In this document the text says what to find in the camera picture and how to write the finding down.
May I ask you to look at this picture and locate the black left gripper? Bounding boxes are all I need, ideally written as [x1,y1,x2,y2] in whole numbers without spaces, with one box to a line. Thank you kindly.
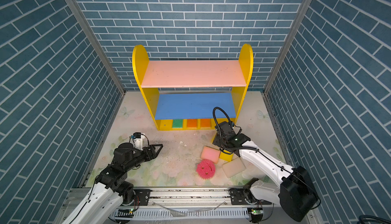
[124,144,164,173]

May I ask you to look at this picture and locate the small yellow sponge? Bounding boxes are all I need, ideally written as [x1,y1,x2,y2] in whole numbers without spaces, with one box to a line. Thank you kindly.
[220,151,234,162]
[211,133,217,145]

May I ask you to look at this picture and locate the green sponge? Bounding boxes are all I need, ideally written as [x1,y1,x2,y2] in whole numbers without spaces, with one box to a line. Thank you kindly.
[172,119,183,128]

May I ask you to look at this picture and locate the orange sponge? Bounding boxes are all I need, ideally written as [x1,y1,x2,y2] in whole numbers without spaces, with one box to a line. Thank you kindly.
[186,119,198,129]

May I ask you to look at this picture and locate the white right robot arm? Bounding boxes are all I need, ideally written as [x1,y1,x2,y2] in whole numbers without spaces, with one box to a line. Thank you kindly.
[213,121,321,222]

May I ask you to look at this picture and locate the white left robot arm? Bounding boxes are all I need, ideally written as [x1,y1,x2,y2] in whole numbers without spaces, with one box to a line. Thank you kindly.
[63,143,163,224]

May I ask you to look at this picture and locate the yellow pink blue wooden shelf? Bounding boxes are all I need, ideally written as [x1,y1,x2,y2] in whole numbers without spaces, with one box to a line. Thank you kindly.
[132,44,254,131]

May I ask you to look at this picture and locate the pink rectangular sponge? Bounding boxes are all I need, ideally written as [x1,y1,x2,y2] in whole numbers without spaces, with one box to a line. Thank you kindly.
[200,146,221,164]

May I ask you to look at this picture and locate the beige sponge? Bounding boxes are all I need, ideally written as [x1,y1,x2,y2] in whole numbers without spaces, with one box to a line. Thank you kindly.
[222,158,246,178]

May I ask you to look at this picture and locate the pink round scrubber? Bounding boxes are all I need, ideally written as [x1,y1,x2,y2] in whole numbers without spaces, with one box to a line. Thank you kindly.
[196,160,216,179]

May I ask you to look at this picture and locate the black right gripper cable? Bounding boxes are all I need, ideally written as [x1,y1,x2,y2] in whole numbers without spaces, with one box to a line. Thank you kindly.
[212,106,242,151]

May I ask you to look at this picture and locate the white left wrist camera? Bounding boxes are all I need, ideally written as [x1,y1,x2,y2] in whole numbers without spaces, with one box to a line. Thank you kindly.
[131,132,147,150]

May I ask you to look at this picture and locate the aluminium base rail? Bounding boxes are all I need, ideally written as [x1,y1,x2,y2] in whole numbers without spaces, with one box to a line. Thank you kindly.
[60,185,315,209]

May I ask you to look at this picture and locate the white perforated cable tray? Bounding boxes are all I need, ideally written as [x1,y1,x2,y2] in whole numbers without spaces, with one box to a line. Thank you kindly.
[110,207,249,221]

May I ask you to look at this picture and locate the aluminium right corner post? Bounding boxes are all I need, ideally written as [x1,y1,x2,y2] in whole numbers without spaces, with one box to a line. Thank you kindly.
[264,0,312,96]

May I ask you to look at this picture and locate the aluminium corner post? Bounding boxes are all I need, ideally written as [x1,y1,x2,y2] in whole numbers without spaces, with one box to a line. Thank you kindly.
[65,0,126,95]
[264,0,312,96]

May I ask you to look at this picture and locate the aluminium left corner post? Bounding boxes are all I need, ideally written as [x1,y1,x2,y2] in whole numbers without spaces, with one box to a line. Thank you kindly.
[65,0,126,95]

